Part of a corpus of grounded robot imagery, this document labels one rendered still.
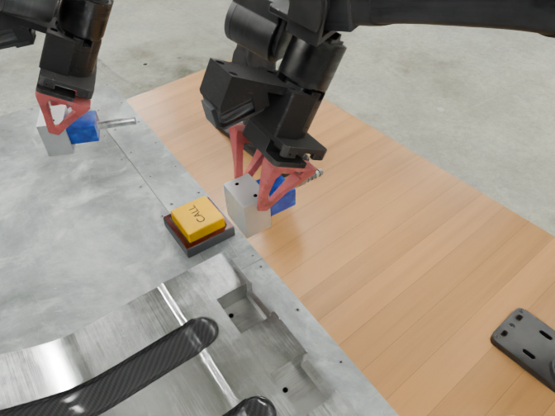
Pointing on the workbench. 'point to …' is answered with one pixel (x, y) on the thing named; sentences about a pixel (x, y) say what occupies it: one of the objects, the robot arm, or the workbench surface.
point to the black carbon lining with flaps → (137, 378)
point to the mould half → (155, 328)
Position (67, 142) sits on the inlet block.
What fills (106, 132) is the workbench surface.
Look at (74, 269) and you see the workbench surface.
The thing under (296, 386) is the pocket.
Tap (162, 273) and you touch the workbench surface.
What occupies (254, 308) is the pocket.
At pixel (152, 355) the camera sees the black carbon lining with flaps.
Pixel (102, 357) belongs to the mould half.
